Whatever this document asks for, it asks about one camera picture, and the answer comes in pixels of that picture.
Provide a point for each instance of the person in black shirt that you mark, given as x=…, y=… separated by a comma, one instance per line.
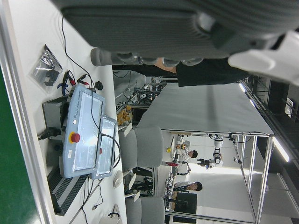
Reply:
x=210, y=72

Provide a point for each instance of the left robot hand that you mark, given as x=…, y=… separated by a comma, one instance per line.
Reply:
x=140, y=28

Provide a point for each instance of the green conveyor belt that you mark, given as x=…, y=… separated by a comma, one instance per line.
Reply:
x=11, y=163

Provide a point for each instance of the aluminium frame cell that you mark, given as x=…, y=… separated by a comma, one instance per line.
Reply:
x=266, y=163

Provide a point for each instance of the gray office chair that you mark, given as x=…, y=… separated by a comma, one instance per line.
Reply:
x=147, y=147
x=149, y=210

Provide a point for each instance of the red black alligator clip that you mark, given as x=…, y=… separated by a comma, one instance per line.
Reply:
x=70, y=79
x=83, y=79

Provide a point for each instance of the plastic bag with black parts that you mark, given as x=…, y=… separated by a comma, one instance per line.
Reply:
x=44, y=67

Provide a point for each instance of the small black monitor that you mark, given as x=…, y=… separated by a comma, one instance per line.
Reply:
x=187, y=201

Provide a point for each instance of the gray metal power box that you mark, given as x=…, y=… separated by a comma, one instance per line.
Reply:
x=52, y=112

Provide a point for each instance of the small black knob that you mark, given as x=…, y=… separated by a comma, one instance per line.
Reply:
x=99, y=85

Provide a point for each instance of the dark haired person with glasses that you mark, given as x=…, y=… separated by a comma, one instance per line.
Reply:
x=196, y=186

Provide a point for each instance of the aluminium conveyor side rail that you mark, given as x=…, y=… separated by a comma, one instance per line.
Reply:
x=21, y=116

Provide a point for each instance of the large light blue teach pendant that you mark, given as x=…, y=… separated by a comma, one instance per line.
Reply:
x=86, y=130

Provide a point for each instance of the seated person in white coat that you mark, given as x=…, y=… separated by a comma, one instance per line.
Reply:
x=192, y=154

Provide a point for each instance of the yellow objects rack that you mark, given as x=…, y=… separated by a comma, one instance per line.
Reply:
x=123, y=115

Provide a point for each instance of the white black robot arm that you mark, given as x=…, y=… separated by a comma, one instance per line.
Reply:
x=217, y=144

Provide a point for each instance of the black power plug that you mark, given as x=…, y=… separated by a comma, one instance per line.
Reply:
x=50, y=133

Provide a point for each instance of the small light blue teach pendant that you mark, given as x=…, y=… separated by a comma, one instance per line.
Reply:
x=107, y=149

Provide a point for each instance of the gray backdrop sheet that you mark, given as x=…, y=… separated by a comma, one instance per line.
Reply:
x=205, y=109

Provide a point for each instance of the black finned heat sink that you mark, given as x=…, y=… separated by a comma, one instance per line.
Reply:
x=63, y=191

